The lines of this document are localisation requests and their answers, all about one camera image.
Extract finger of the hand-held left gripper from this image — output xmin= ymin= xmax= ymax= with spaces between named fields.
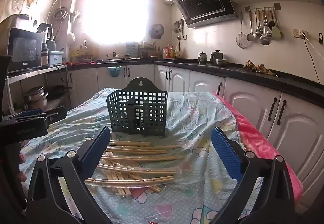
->
xmin=43 ymin=106 xmax=68 ymax=125
xmin=3 ymin=109 xmax=44 ymax=120

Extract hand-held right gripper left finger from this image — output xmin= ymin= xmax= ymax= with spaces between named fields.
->
xmin=26 ymin=126 xmax=112 ymax=224

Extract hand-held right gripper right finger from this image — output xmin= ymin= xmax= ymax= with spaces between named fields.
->
xmin=211 ymin=127 xmax=296 ymax=224

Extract group of chopsticks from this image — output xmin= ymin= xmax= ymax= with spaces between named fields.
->
xmin=85 ymin=140 xmax=185 ymax=198

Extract green plastic utensil basket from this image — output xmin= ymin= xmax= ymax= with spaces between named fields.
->
xmin=106 ymin=77 xmax=169 ymax=138

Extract person's left hand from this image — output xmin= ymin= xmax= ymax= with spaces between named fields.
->
xmin=17 ymin=153 xmax=27 ymax=182

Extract stacked steel pots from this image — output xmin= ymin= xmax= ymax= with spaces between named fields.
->
xmin=23 ymin=86 xmax=49 ymax=110

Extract black frying pan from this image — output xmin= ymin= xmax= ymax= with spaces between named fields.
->
xmin=47 ymin=85 xmax=72 ymax=100

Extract pink fleece blanket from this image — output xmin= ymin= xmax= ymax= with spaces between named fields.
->
xmin=214 ymin=93 xmax=304 ymax=217

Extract white metal shelf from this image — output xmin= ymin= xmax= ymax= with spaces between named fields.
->
xmin=6 ymin=64 xmax=69 ymax=113

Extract cartoon cat printed cloth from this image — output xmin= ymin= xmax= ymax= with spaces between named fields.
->
xmin=19 ymin=87 xmax=264 ymax=224

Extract blue plastic box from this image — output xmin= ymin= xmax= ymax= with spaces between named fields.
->
xmin=49 ymin=50 xmax=64 ymax=65

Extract white base cabinets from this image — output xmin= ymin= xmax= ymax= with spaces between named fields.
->
xmin=68 ymin=64 xmax=324 ymax=204

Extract dark jar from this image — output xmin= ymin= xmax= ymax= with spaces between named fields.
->
xmin=41 ymin=43 xmax=50 ymax=66

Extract black microwave oven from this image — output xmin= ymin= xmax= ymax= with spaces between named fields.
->
xmin=7 ymin=28 xmax=43 ymax=72

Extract blue hanging bin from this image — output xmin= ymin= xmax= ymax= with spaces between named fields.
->
xmin=108 ymin=66 xmax=122 ymax=78

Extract black kitchen countertop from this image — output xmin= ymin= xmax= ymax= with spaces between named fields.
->
xmin=68 ymin=58 xmax=324 ymax=108

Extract black blender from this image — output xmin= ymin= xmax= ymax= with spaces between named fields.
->
xmin=37 ymin=22 xmax=54 ymax=44

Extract ginger root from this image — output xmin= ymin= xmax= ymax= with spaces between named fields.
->
xmin=243 ymin=60 xmax=257 ymax=71
xmin=256 ymin=63 xmax=273 ymax=75

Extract silver appliance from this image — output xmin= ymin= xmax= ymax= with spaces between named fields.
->
xmin=7 ymin=14 xmax=31 ymax=29

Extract green drawer organizer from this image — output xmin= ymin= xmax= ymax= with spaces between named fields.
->
xmin=126 ymin=43 xmax=139 ymax=58

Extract black spice rack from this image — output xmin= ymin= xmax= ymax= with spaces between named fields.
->
xmin=139 ymin=42 xmax=156 ymax=58

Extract white round plastic cover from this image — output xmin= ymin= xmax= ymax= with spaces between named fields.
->
xmin=11 ymin=0 xmax=28 ymax=14

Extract kitchen window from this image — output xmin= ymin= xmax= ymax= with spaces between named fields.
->
xmin=86 ymin=0 xmax=148 ymax=44

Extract large steel ladle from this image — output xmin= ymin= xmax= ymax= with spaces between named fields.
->
xmin=260 ymin=10 xmax=271 ymax=46

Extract green spatula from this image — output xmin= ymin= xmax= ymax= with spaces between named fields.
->
xmin=271 ymin=9 xmax=284 ymax=40

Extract small hanging kitchen tools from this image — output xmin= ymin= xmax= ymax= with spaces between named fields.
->
xmin=174 ymin=19 xmax=185 ymax=41

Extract wall hoses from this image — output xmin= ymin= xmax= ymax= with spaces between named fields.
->
xmin=48 ymin=0 xmax=69 ymax=34

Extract wire mesh strainer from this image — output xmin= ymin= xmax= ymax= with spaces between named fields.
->
xmin=236 ymin=12 xmax=252 ymax=49

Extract black power cable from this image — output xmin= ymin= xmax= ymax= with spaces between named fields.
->
xmin=302 ymin=34 xmax=322 ymax=85

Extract small wall fan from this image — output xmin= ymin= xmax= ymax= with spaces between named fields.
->
xmin=149 ymin=24 xmax=165 ymax=39

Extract white power cable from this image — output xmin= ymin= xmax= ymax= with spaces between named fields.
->
xmin=304 ymin=35 xmax=324 ymax=61

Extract utensil hanging rail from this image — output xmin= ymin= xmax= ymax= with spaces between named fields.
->
xmin=244 ymin=3 xmax=282 ymax=12

